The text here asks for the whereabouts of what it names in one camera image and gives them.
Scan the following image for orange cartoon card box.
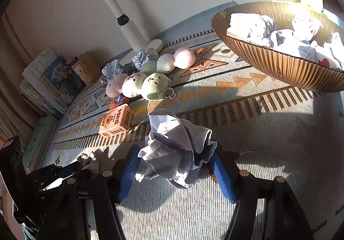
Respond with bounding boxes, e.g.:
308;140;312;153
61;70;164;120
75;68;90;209
98;104;133;137

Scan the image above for large white paper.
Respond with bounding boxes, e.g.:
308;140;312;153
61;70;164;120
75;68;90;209
135;109;217;189

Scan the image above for white red plush toy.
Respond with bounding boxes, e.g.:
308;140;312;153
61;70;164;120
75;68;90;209
318;58;337;69

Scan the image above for patterned blue table mat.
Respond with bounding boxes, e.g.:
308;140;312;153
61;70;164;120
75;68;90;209
43;6;343;239

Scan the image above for pink plush ball face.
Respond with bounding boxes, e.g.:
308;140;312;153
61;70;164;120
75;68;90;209
106;73;128;98

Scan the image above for cream plush ball face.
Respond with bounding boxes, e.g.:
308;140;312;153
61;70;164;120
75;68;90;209
122;72;147;98

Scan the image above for black mesh pen cup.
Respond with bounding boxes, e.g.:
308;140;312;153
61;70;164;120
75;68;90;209
65;65;86;93

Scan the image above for green plush ball face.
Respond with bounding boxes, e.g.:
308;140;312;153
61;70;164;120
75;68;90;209
141;73;171;101

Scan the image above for stack of books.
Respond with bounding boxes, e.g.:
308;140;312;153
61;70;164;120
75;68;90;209
22;48;79;115

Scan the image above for crumpled paper behind plushes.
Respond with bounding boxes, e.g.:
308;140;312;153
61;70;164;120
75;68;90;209
100;59;124;83

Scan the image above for wooden pen holder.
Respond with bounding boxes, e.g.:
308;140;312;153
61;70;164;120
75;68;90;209
72;52;101;85

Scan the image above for light green plush ball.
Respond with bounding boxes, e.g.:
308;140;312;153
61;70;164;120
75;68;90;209
139;60;157;76

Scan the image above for amber ribbed glass bowl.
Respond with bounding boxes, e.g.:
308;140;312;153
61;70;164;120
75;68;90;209
210;2;343;93

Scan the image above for crumpled paper by lamp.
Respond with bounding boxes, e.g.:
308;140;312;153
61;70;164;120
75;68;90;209
132;48;159;70

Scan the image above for white plush ball back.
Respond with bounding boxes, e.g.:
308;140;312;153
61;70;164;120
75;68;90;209
156;53;175;74

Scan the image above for pink plush ball back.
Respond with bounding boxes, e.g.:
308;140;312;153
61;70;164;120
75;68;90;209
173;48;196;69

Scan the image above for white desk lamp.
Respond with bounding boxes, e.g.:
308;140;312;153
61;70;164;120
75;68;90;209
104;0;164;65

